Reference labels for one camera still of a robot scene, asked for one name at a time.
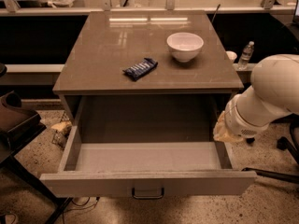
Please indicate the grey top drawer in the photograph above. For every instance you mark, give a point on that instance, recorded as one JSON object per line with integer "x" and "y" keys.
{"x": 146, "y": 147}

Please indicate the small white paper cup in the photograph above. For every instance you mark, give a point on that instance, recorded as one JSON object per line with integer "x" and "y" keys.
{"x": 231, "y": 55}

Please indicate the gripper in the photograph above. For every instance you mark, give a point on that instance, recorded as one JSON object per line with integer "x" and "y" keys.
{"x": 239, "y": 124}

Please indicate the black chair on left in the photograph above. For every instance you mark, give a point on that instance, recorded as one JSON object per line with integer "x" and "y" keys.
{"x": 18, "y": 127}

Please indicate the grey drawer cabinet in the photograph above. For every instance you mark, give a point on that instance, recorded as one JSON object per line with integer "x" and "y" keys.
{"x": 110, "y": 42}

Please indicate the clear plastic water bottle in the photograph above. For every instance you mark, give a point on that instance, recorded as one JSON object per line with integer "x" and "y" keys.
{"x": 245, "y": 56}

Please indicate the white bowl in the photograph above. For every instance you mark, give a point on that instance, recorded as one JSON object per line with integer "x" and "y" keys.
{"x": 184, "y": 46}

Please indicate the wire basket with items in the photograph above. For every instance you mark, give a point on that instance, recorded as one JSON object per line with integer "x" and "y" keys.
{"x": 61, "y": 131}

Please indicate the blue snack bar wrapper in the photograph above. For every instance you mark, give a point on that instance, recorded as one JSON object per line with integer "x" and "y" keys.
{"x": 139, "y": 70}

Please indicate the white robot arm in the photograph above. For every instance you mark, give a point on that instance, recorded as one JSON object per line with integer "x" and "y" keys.
{"x": 273, "y": 94}

